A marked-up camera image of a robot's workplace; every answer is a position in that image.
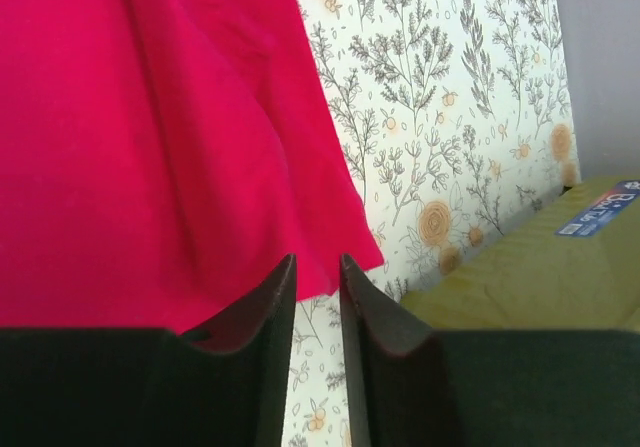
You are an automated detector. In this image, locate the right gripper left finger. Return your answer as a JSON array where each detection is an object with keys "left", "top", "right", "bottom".
[{"left": 1, "top": 255, "right": 297, "bottom": 446}]

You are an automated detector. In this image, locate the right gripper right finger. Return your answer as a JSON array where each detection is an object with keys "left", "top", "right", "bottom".
[{"left": 340, "top": 255, "right": 639, "bottom": 446}]

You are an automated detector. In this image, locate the bright red t-shirt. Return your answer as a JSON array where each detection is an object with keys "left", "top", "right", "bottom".
[{"left": 1, "top": 0, "right": 383, "bottom": 332}]

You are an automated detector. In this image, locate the olive green plastic bin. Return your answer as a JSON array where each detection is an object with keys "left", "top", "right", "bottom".
[{"left": 401, "top": 176, "right": 639, "bottom": 331}]

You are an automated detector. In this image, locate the blue label on bin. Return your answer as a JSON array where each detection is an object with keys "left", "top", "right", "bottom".
[{"left": 555, "top": 179, "right": 639, "bottom": 238}]

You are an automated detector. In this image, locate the floral patterned table mat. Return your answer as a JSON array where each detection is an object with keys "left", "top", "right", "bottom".
[{"left": 282, "top": 0, "right": 584, "bottom": 447}]

